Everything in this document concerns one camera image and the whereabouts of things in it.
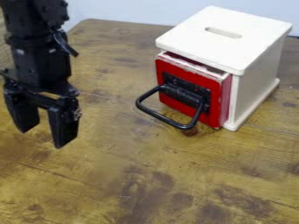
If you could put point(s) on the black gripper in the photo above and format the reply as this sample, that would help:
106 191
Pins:
37 84

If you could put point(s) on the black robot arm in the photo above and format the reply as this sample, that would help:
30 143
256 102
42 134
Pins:
33 18

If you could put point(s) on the red drawer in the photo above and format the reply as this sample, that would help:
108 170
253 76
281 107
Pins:
197 80

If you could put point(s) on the white wooden box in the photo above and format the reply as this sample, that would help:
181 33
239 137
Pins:
240 44

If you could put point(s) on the black metal drawer handle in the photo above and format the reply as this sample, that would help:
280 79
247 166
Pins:
184 97

